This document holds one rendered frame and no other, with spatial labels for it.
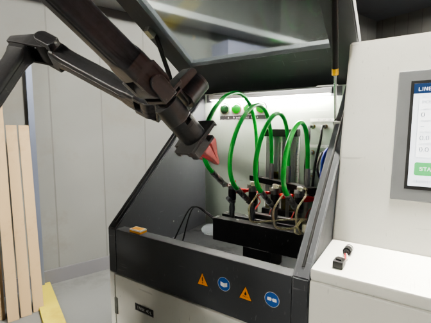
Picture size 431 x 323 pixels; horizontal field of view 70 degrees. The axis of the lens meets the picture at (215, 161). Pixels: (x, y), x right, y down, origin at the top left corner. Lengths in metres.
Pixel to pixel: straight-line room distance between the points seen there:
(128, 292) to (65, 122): 1.92
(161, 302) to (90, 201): 1.98
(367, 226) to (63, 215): 2.45
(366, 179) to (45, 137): 2.41
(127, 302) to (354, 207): 0.80
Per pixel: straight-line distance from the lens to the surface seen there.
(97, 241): 3.05
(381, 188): 0.94
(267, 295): 0.83
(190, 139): 0.68
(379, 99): 0.99
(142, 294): 1.12
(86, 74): 0.99
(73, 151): 2.85
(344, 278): 0.75
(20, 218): 2.59
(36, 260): 2.64
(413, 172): 0.94
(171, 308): 1.05
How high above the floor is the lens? 1.29
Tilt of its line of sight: 6 degrees down
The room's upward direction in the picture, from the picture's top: straight up
